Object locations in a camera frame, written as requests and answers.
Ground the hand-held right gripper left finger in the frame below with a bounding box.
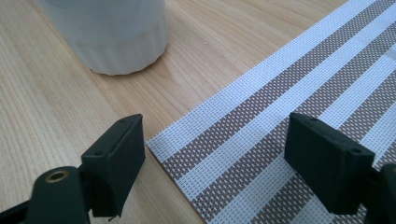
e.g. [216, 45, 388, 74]
[80, 113, 147, 218]

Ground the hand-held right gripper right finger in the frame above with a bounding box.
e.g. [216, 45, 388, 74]
[283, 112, 376, 216]

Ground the striped woven placemat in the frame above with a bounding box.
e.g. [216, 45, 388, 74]
[146, 0, 396, 224]

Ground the white ribbed cup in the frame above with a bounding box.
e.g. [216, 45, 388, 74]
[35, 0, 170, 77]

